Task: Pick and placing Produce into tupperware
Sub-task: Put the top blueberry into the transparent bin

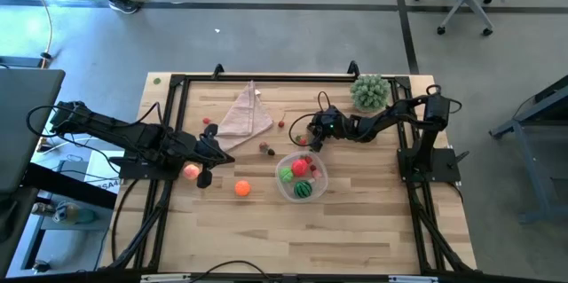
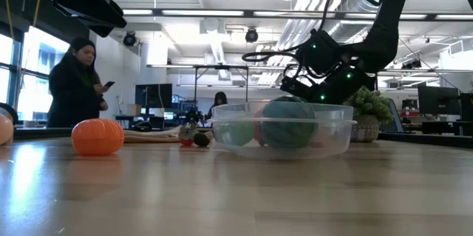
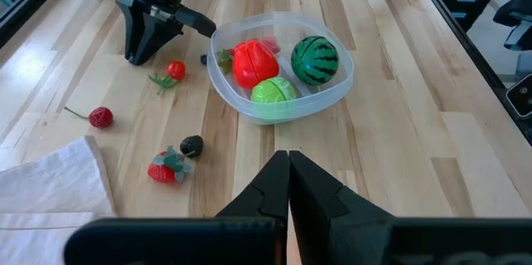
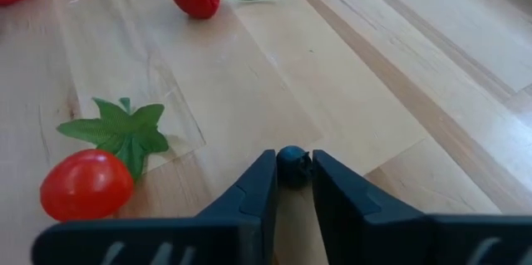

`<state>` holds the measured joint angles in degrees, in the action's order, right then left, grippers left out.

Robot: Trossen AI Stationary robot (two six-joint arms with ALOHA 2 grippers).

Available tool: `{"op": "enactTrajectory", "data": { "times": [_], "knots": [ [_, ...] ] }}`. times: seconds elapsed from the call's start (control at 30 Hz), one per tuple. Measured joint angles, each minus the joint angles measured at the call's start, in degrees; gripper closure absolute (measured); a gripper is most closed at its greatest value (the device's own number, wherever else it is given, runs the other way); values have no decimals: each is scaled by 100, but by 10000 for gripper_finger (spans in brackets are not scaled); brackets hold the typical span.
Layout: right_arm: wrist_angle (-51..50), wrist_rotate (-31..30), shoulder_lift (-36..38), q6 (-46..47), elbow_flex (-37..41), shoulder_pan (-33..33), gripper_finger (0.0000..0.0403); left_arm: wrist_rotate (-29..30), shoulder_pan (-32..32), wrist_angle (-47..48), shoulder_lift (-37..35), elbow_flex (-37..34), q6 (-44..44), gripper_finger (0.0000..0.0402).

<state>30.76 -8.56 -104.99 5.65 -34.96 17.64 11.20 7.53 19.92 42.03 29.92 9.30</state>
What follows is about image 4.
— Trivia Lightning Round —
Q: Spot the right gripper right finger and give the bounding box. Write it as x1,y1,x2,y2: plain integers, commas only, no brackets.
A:
311,149,426,265

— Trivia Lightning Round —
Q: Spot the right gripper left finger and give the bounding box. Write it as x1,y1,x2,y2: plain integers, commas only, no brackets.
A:
195,149,279,221

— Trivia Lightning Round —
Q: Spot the small dark blueberry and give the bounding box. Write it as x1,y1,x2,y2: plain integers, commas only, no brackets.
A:
276,145,313,189

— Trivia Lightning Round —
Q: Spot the cherry tomato with green leaf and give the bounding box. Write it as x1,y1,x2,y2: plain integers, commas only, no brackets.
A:
39,96,170,222

